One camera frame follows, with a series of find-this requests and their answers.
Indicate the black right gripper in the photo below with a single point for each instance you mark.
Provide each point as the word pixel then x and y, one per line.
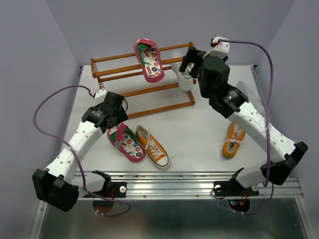
pixel 193 56

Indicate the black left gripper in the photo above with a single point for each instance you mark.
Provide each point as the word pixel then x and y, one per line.
pixel 121 115

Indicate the white sneaker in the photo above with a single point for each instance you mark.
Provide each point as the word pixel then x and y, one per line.
pixel 185 81

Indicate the pink flip-flop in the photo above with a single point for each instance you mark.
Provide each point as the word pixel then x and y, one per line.
pixel 125 140

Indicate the orange sneaker one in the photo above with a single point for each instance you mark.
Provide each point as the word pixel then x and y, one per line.
pixel 233 141
pixel 157 154

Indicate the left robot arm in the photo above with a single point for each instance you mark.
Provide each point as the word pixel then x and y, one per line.
pixel 63 181

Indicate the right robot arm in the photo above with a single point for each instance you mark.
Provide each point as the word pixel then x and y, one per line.
pixel 283 154

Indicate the orange wooden shoe shelf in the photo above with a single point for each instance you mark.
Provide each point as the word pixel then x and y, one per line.
pixel 122 74

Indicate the white sneaker lying sideways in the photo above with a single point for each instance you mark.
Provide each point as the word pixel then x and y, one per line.
pixel 252 97

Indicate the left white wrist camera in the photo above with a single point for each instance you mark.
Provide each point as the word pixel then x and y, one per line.
pixel 99 94

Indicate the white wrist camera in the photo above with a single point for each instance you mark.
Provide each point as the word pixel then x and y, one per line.
pixel 99 94
pixel 219 49

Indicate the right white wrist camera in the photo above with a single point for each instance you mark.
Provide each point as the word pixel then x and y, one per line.
pixel 219 49

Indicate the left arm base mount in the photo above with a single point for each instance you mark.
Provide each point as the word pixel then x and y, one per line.
pixel 103 185

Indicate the aluminium mounting rail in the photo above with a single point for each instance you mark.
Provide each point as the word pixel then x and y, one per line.
pixel 166 185

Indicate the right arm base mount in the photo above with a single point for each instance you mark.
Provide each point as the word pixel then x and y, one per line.
pixel 231 188

